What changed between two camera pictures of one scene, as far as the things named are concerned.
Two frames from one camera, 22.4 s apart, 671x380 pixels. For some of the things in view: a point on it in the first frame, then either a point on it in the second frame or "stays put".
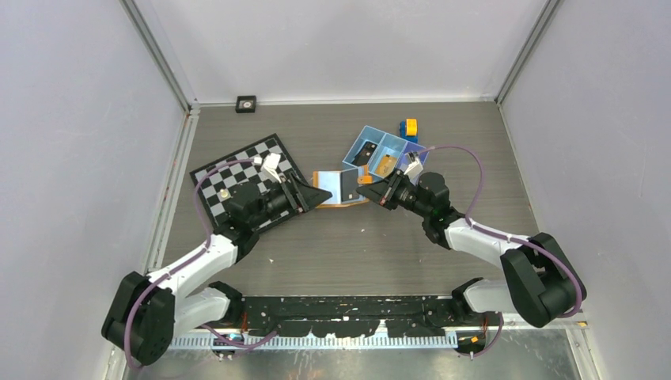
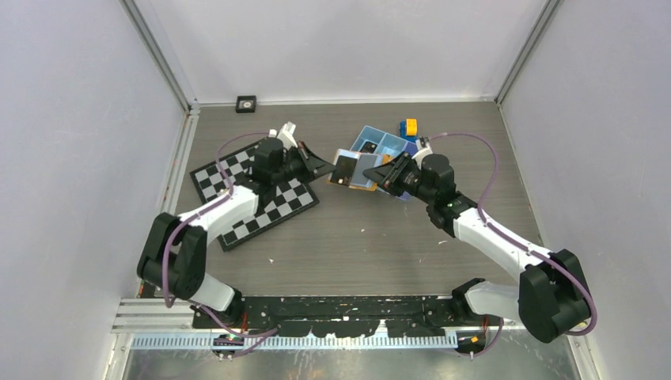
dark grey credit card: x=349 y=184 to x=343 y=171
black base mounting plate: x=351 y=315 stays put
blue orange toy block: x=408 y=130 stays put
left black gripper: x=303 y=197 to x=313 y=166
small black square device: x=245 y=104 stays put
